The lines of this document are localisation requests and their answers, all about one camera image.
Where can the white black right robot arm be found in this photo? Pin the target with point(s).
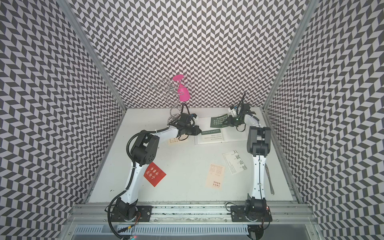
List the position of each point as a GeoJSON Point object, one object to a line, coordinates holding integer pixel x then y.
{"type": "Point", "coordinates": [258, 146]}

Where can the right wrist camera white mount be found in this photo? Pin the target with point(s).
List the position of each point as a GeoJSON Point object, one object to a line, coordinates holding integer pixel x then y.
{"type": "Point", "coordinates": [233, 111]}

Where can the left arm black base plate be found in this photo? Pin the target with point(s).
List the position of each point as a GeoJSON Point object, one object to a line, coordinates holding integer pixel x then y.
{"type": "Point", "coordinates": [130, 214]}

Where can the dark green grid card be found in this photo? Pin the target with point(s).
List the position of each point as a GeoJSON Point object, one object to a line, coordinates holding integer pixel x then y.
{"type": "Point", "coordinates": [219, 121]}

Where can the green white text card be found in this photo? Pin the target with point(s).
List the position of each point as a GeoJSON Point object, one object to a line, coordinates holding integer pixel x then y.
{"type": "Point", "coordinates": [212, 136]}

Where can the aluminium front rail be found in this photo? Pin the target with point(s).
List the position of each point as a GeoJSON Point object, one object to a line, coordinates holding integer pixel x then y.
{"type": "Point", "coordinates": [283, 212]}

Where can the beige calendar card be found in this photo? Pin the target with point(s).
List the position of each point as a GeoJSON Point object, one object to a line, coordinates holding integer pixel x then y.
{"type": "Point", "coordinates": [173, 141]}

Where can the pink plastic cup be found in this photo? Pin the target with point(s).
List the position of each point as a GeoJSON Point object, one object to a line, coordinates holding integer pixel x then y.
{"type": "Point", "coordinates": [183, 92]}

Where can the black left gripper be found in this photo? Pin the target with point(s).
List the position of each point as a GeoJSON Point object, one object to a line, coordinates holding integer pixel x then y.
{"type": "Point", "coordinates": [196, 128]}

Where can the white photo album bicycle cover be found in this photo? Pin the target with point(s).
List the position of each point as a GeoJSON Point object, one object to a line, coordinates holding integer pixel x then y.
{"type": "Point", "coordinates": [230, 134]}

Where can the red square card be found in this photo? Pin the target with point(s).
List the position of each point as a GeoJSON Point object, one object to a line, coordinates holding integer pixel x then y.
{"type": "Point", "coordinates": [154, 174]}

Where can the white calligraphy card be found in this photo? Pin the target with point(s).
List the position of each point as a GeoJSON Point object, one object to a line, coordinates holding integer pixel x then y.
{"type": "Point", "coordinates": [234, 162]}

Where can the pale pink card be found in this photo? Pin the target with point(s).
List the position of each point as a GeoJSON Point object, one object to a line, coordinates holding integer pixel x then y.
{"type": "Point", "coordinates": [215, 177]}

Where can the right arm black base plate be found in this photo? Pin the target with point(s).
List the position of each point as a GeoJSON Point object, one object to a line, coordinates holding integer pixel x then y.
{"type": "Point", "coordinates": [238, 214]}

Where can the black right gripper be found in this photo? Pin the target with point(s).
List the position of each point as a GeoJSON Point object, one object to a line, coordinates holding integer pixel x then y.
{"type": "Point", "coordinates": [230, 119]}

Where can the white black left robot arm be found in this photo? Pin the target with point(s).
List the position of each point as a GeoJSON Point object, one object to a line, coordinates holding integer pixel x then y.
{"type": "Point", "coordinates": [142, 149]}

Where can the chrome wire cup stand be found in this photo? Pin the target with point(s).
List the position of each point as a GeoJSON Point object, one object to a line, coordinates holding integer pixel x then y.
{"type": "Point", "coordinates": [168, 90]}

